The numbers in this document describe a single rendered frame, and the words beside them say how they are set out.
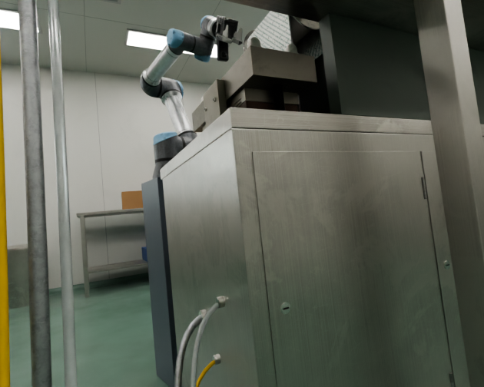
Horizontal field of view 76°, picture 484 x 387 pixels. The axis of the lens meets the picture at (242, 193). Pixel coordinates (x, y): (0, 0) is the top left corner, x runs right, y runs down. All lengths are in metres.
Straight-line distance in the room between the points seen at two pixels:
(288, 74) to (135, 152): 3.98
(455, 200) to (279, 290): 0.38
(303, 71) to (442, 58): 0.27
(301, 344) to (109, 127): 4.23
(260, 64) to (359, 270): 0.47
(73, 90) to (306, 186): 4.33
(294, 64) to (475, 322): 0.61
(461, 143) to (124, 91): 4.45
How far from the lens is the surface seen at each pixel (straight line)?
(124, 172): 4.50
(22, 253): 3.95
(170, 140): 1.51
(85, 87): 4.80
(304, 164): 0.64
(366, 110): 0.81
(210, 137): 0.68
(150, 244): 1.52
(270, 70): 0.68
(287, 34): 0.94
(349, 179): 0.72
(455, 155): 0.72
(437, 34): 0.79
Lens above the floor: 0.70
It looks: 4 degrees up
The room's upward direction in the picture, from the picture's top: 6 degrees counter-clockwise
